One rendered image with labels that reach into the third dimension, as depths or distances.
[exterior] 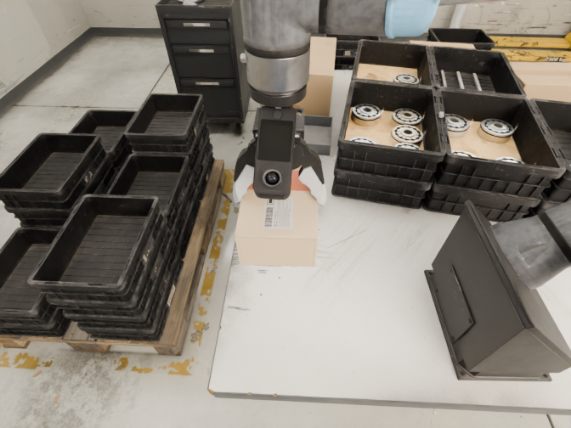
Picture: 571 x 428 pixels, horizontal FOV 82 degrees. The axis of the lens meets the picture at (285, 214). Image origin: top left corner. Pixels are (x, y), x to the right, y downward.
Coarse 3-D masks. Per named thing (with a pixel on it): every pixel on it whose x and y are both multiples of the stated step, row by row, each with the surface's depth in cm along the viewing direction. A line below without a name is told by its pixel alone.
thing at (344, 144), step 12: (372, 84) 118; (384, 84) 117; (396, 84) 117; (348, 96) 111; (432, 96) 111; (348, 108) 106; (348, 144) 93; (360, 144) 93; (372, 144) 93; (444, 144) 93; (396, 156) 93; (408, 156) 92; (420, 156) 91; (432, 156) 90
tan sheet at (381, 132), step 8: (384, 112) 123; (392, 112) 123; (384, 120) 119; (352, 128) 116; (360, 128) 116; (368, 128) 116; (376, 128) 116; (384, 128) 116; (392, 128) 116; (352, 136) 113; (360, 136) 113; (368, 136) 113; (376, 136) 113; (384, 136) 113; (384, 144) 109; (392, 144) 109
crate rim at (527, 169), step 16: (496, 96) 111; (512, 96) 111; (544, 128) 98; (448, 144) 93; (448, 160) 90; (464, 160) 89; (480, 160) 88; (496, 160) 88; (560, 160) 88; (544, 176) 87; (560, 176) 86
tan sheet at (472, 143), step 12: (468, 132) 114; (456, 144) 109; (468, 144) 109; (480, 144) 109; (492, 144) 109; (504, 144) 109; (480, 156) 105; (492, 156) 105; (504, 156) 105; (516, 156) 105
